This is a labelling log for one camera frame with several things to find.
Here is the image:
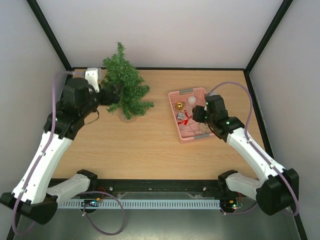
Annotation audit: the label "black aluminium rail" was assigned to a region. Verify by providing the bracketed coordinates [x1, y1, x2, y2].
[89, 179, 246, 199]

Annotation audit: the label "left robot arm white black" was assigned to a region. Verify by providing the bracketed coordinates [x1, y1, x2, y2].
[0, 77, 122, 225]

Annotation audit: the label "pink plastic basket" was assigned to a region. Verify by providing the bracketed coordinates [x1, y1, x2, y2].
[168, 87, 214, 144]

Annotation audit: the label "silver gift box ornament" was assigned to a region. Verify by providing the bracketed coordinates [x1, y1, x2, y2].
[176, 112, 186, 121]

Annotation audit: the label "purple floor cable loop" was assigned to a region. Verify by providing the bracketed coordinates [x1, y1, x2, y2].
[81, 191, 126, 236]

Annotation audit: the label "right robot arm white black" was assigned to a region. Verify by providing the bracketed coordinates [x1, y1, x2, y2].
[192, 94, 299, 216]

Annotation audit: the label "white ball ornament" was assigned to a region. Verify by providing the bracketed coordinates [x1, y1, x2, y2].
[187, 96, 197, 105]

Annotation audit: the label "red ribbon bow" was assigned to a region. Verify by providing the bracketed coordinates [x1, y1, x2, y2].
[177, 118, 189, 126]

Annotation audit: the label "light blue cable duct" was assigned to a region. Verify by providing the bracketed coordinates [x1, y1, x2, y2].
[58, 199, 221, 210]

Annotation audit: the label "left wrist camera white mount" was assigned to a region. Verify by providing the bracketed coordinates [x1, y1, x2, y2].
[84, 67, 102, 93]

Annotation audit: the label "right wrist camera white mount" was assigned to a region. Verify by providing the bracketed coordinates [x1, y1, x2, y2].
[206, 92, 218, 97]

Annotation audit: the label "small green christmas tree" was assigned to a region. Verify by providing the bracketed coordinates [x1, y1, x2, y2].
[101, 42, 155, 121]

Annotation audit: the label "clear string lights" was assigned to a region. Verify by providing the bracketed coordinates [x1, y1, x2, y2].
[176, 109, 209, 136]

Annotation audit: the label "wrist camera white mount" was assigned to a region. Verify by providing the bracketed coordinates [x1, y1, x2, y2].
[84, 67, 102, 93]
[206, 92, 218, 97]

